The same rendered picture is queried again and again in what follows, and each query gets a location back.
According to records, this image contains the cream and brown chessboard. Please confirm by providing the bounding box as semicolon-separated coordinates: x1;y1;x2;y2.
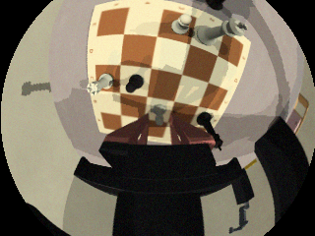
88;0;251;144

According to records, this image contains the white rook chess piece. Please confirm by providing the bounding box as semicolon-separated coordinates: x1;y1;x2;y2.
87;74;113;95

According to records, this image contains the white chess king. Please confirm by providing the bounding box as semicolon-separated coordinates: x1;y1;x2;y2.
197;18;248;45

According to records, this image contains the white pawn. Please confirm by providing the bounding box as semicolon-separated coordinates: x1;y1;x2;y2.
171;14;192;34
153;104;166;126

